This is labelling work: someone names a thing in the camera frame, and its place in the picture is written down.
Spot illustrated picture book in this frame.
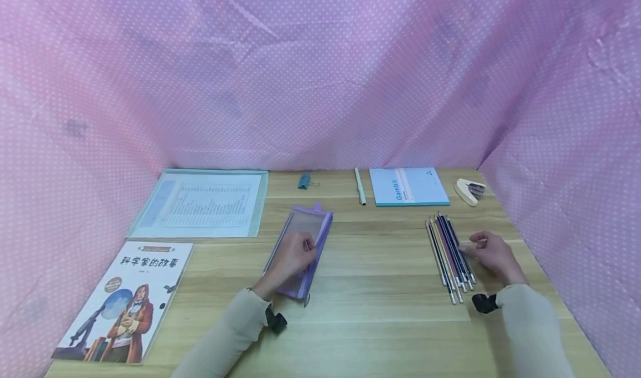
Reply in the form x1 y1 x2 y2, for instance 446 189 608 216
51 240 195 365

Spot person's left hand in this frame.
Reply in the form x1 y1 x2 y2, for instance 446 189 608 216
251 232 318 301

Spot light blue notebook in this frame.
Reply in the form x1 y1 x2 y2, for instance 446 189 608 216
368 167 451 208

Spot person's right hand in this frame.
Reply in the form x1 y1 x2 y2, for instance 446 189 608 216
459 230 530 290

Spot person's right forearm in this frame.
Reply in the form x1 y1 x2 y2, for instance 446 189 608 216
495 283 576 378

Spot clear green document folder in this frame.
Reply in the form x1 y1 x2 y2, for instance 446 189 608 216
127 169 269 240

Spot pale green pen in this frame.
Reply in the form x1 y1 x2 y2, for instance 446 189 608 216
354 167 367 206

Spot black wrist band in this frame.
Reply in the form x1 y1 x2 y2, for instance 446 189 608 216
265 305 289 335
471 293 500 315

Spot row of coloured pencils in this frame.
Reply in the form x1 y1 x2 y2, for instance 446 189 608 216
425 212 477 305

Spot cream stapler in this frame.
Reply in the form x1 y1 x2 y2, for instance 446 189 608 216
454 178 488 208

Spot person's left forearm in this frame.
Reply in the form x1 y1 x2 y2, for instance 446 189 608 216
170 287 274 378

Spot purple mesh pencil case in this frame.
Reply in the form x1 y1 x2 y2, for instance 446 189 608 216
262 203 334 308

